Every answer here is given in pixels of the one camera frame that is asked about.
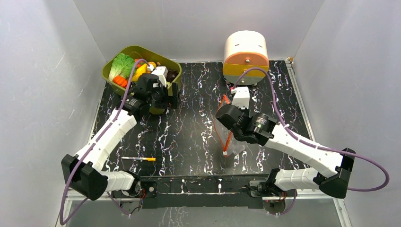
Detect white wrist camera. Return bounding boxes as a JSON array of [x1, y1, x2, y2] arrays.
[[231, 87, 250, 110], [147, 65, 168, 87]]

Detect round white mini drawer cabinet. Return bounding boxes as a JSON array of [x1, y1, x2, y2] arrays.
[[223, 30, 269, 86]]

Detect dark brown toy fruit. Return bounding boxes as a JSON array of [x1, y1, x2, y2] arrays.
[[166, 70, 178, 83]]

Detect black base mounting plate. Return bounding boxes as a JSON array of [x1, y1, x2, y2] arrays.
[[112, 174, 288, 213]]

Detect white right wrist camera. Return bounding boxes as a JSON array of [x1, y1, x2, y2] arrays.
[[231, 87, 250, 110]]

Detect white pen yellow cap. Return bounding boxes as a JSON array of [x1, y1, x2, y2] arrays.
[[121, 157, 156, 162]]

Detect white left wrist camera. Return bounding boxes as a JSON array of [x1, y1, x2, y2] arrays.
[[147, 65, 168, 87]]

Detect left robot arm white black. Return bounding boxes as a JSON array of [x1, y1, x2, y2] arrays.
[[61, 73, 180, 201]]

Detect aluminium frame rail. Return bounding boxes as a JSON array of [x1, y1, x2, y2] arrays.
[[271, 59, 352, 227]]

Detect yellow toy lemon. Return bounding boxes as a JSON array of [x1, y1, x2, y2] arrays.
[[148, 61, 157, 68]]

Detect clear zip bag orange zipper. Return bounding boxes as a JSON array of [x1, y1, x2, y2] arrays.
[[213, 114, 246, 157]]

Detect orange toy pumpkin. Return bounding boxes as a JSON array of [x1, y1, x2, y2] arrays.
[[113, 76, 128, 88]]

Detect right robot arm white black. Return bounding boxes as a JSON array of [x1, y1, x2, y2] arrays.
[[216, 104, 354, 199]]

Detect yellow toy banana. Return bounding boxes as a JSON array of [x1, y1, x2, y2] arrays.
[[131, 64, 148, 83]]

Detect green toy lettuce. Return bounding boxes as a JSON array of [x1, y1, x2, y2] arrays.
[[108, 53, 135, 80]]

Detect olive green plastic bin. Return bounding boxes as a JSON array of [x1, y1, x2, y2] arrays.
[[102, 46, 182, 114]]

